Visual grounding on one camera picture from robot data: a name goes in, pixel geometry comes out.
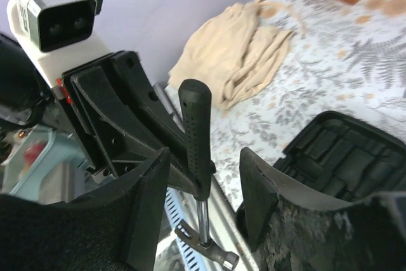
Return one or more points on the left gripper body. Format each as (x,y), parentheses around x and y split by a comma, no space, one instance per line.
(82,129)

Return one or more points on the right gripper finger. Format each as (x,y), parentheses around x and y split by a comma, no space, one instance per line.
(115,227)
(292,227)

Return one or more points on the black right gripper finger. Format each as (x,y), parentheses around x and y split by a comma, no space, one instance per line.
(117,128)
(152,109)

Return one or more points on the steel claw hammer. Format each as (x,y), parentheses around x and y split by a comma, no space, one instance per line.
(195,101)

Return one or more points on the black plastic tool case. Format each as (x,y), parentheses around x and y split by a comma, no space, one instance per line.
(344,157)

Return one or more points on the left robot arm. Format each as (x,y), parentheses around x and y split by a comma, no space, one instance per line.
(22,88)

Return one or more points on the cream cloth bag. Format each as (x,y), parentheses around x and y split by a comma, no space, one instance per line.
(233,54)

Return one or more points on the floral table cloth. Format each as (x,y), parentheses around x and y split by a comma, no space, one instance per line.
(351,60)

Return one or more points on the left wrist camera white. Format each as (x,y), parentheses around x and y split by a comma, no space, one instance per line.
(56,35)

